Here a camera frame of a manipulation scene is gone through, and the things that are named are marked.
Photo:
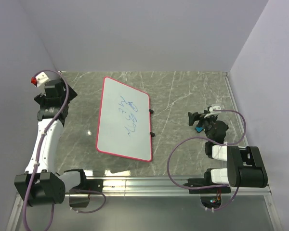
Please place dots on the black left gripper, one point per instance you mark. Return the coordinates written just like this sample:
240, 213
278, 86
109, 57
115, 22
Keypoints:
40, 99

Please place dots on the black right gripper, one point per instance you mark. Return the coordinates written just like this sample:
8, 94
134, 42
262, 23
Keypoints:
194, 117

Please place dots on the blue whiteboard eraser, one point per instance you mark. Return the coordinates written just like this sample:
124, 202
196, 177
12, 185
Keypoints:
199, 129

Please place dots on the pink framed whiteboard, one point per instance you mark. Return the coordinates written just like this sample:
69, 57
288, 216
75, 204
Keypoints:
124, 125

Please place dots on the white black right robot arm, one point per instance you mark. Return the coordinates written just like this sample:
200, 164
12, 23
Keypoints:
245, 167

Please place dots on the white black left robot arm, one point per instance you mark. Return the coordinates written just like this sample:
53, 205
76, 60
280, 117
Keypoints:
39, 184

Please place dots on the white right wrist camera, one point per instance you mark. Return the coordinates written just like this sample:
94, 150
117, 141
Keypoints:
213, 110

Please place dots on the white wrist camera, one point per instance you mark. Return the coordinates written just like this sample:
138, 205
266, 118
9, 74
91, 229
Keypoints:
213, 110
40, 79

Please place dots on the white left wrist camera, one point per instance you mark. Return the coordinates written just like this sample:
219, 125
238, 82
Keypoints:
40, 79

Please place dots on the aluminium side rail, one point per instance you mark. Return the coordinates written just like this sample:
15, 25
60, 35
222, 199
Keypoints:
239, 119

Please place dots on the aluminium mounting rail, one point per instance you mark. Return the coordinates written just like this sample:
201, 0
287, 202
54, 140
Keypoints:
137, 186

